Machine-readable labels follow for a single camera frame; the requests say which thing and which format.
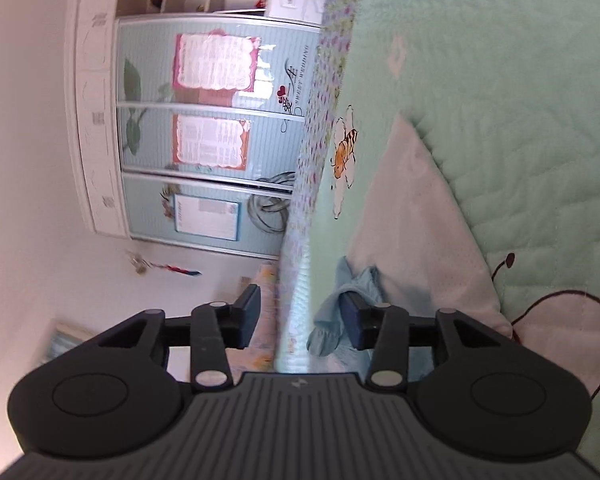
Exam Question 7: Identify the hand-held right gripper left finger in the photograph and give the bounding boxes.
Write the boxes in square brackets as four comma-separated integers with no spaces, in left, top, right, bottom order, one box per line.
[95,284,262,392]

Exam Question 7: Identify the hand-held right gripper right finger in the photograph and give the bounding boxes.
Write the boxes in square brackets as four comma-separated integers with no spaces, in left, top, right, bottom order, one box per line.
[341,290,506,391]

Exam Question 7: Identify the light blue white jacket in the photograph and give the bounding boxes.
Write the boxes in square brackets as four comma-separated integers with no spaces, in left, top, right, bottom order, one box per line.
[307,112,516,378]

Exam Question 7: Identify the floral pillow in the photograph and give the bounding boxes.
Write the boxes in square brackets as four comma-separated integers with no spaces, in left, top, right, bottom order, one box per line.
[225,260,286,376]

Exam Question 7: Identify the grey hula hoops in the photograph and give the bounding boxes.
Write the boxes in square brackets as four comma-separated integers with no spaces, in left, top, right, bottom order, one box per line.
[247,171,297,233]

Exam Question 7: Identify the light blue sliding-door wardrobe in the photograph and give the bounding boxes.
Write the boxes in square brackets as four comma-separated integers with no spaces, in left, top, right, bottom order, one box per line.
[67,0,336,261]

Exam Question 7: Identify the purple dotted bedsheet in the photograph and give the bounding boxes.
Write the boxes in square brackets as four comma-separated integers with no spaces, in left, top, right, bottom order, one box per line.
[277,0,366,271]

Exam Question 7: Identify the bee print quilted bedspread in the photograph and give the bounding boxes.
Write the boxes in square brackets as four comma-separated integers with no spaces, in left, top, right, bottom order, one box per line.
[275,0,600,456]

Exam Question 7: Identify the red hanging wall ornament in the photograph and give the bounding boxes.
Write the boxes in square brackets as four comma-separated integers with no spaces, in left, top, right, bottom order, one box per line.
[126,250,202,278]

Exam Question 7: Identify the blue framed wall chart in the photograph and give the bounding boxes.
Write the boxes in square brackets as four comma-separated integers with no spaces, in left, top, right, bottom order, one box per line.
[171,192,243,241]

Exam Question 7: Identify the orange framed wall chart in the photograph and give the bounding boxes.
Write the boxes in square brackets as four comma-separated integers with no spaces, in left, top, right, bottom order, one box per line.
[171,112,252,172]

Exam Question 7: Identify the framed wall picture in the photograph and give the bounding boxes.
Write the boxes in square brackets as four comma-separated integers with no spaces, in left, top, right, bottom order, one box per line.
[42,317,98,366]

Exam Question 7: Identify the pink framed wall chart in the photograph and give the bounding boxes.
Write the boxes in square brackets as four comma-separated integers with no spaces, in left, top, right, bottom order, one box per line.
[172,31,261,93]

